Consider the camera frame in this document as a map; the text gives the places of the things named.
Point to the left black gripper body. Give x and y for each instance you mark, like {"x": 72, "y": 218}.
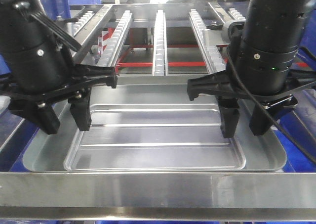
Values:
{"x": 48, "y": 83}

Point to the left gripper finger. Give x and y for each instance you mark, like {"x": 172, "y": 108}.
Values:
{"x": 80, "y": 109}
{"x": 44, "y": 118}

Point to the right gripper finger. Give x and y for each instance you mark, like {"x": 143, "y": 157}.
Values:
{"x": 229, "y": 115}
{"x": 259, "y": 123}

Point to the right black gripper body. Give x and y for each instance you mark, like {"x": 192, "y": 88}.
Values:
{"x": 221, "y": 84}

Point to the small silver ribbed tray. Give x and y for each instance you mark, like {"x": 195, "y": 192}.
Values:
{"x": 152, "y": 137}

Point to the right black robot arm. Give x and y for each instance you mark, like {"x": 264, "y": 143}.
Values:
{"x": 259, "y": 65}

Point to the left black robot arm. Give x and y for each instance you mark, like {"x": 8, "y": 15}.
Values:
{"x": 28, "y": 35}

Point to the large grey metal tray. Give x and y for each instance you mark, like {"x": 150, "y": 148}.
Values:
{"x": 47, "y": 153}

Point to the blue crate below tray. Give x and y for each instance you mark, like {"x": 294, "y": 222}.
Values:
{"x": 301, "y": 124}

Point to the right white roller track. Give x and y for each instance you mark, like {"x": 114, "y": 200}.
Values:
{"x": 207, "y": 41}

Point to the white roller track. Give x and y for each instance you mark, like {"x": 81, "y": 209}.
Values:
{"x": 207, "y": 41}
{"x": 114, "y": 46}
{"x": 160, "y": 60}

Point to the left white roller track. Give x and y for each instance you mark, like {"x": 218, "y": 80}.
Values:
{"x": 114, "y": 46}

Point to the far left roller track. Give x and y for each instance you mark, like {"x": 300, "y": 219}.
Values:
{"x": 77, "y": 26}

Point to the centre white roller track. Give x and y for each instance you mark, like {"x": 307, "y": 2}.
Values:
{"x": 160, "y": 60}

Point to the front steel rack bar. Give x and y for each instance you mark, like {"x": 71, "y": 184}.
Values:
{"x": 159, "y": 196}

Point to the left steel divider rail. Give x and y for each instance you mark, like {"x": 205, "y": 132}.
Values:
{"x": 91, "y": 30}

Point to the steel divider rail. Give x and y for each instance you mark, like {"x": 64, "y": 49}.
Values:
{"x": 91, "y": 30}
{"x": 224, "y": 16}

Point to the red metal frame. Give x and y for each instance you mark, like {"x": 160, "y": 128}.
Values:
{"x": 104, "y": 41}

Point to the right steel divider rail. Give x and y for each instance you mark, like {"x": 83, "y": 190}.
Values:
{"x": 224, "y": 16}

